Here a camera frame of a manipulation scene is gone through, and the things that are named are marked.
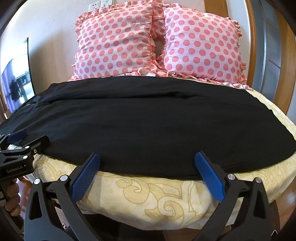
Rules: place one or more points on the white wall socket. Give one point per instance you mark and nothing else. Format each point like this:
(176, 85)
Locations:
(101, 3)

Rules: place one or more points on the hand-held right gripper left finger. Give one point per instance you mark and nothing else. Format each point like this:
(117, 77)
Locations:
(84, 176)

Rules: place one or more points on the black pants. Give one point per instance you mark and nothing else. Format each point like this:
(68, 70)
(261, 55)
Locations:
(148, 125)

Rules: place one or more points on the wooden headboard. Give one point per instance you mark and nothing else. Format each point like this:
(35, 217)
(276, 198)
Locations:
(259, 46)

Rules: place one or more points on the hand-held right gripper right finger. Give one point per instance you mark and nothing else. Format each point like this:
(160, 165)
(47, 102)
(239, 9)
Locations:
(210, 176)

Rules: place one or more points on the yellow patterned bed quilt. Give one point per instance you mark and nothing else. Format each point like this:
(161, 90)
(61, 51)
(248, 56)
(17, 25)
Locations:
(161, 199)

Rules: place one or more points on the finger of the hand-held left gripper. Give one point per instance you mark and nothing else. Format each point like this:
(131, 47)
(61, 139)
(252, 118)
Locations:
(17, 135)
(34, 144)

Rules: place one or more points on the person's left hand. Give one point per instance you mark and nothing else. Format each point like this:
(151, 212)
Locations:
(12, 197)

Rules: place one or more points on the pink polka dot pillow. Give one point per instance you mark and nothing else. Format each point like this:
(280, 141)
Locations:
(113, 41)
(198, 44)

